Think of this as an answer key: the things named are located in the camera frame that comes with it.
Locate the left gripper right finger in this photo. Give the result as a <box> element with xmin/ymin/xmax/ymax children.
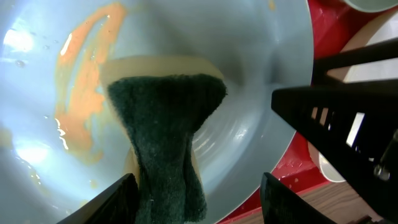
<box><xmin>260</xmin><ymin>172</ymin><xmax>336</xmax><ymax>224</ymax></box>

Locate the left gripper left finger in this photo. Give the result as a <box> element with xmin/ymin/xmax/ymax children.
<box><xmin>58</xmin><ymin>174</ymin><xmax>139</xmax><ymax>224</ymax></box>

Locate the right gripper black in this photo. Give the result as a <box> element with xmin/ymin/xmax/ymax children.
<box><xmin>271</xmin><ymin>39</ymin><xmax>397</xmax><ymax>223</ymax></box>

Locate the light blue plate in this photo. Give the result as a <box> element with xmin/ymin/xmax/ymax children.
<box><xmin>1</xmin><ymin>1</ymin><xmax>313</xmax><ymax>223</ymax></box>
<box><xmin>343</xmin><ymin>0</ymin><xmax>398</xmax><ymax>13</ymax></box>

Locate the white plate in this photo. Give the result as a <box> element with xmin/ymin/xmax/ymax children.
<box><xmin>307</xmin><ymin>9</ymin><xmax>398</xmax><ymax>184</ymax></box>

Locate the green yellow sponge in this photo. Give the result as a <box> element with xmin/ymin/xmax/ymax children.
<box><xmin>99</xmin><ymin>56</ymin><xmax>226</xmax><ymax>223</ymax></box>

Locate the light blue plate top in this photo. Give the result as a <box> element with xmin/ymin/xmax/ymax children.
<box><xmin>343</xmin><ymin>0</ymin><xmax>398</xmax><ymax>13</ymax></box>

